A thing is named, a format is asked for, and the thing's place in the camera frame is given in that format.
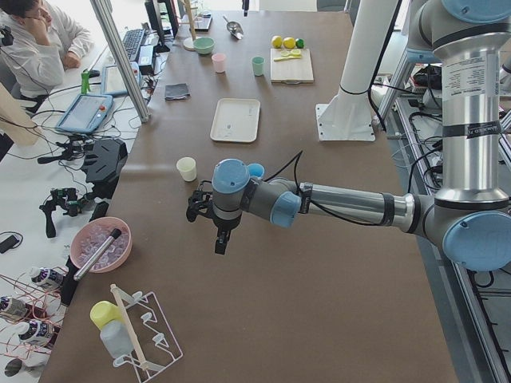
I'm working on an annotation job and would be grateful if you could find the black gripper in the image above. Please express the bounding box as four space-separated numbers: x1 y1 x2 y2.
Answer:
186 181 241 255

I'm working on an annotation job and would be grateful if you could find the blue cup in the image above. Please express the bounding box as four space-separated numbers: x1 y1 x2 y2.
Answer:
247 163 265 179

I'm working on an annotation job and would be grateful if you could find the cream cup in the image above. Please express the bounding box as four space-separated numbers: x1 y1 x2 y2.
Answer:
176 156 196 182

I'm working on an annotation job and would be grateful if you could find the pink cup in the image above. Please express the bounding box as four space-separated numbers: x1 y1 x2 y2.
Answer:
212 53 227 73

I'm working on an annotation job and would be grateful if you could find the green cup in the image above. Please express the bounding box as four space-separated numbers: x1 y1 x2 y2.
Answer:
252 57 265 77

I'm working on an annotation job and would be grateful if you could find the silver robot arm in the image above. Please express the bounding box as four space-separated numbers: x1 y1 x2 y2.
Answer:
186 1 510 271

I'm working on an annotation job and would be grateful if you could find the cream rabbit tray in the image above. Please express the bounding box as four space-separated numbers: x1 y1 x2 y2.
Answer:
210 98 260 144

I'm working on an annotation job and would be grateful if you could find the metal tube tool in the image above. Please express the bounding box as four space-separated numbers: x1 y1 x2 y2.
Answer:
73 228 121 282

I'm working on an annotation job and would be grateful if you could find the wooden rack pole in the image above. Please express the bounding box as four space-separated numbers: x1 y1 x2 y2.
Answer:
110 284 149 371

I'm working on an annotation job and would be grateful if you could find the pink bowl with ice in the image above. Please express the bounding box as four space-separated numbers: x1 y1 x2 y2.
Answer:
70 217 133 274

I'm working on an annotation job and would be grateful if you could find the black device stand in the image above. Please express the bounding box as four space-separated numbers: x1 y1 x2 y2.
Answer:
81 138 128 199

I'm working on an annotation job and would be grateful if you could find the yellow cup on rack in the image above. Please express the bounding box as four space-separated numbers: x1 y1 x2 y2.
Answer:
89 301 121 330

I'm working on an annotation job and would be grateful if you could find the grey cup on rack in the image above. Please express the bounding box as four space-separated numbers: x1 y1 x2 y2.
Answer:
100 320 134 359

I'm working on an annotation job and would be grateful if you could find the grey cloth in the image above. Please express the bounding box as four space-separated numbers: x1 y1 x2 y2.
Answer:
164 83 190 101

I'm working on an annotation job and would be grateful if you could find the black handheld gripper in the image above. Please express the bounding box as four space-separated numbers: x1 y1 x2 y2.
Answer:
39 188 94 239

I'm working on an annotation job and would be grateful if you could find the wooden cutting board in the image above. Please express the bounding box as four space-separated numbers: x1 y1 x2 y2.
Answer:
270 48 314 84

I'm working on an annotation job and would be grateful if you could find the blue teach pendant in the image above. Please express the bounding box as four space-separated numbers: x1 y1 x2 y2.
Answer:
55 94 113 133
101 61 142 97

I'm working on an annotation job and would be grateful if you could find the green bowl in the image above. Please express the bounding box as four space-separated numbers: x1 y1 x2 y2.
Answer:
193 37 215 55

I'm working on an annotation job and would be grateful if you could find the wooden mug tree stand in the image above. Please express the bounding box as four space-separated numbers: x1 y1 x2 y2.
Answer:
181 0 197 51

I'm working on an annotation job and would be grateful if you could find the yellow lemon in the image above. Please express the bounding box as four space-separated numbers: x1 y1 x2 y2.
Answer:
283 37 296 49
271 35 283 49

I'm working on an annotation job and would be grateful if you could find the metal scoop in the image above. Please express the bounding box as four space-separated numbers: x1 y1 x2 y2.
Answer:
223 15 244 40

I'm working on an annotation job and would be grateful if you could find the green lime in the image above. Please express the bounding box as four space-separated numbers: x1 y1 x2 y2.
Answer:
295 38 305 49

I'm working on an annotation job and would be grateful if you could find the black keyboard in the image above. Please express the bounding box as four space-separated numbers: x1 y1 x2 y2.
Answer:
122 29 145 61

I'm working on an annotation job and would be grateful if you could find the seated person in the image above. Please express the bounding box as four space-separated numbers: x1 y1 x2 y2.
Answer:
1 1 93 101

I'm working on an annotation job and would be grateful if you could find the white wire cup rack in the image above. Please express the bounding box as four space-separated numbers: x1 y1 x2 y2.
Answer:
113 291 184 382

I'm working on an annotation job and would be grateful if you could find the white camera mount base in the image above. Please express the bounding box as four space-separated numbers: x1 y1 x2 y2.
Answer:
316 0 401 141

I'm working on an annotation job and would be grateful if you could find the aluminium frame post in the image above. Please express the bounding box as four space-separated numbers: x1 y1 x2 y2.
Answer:
89 0 150 123

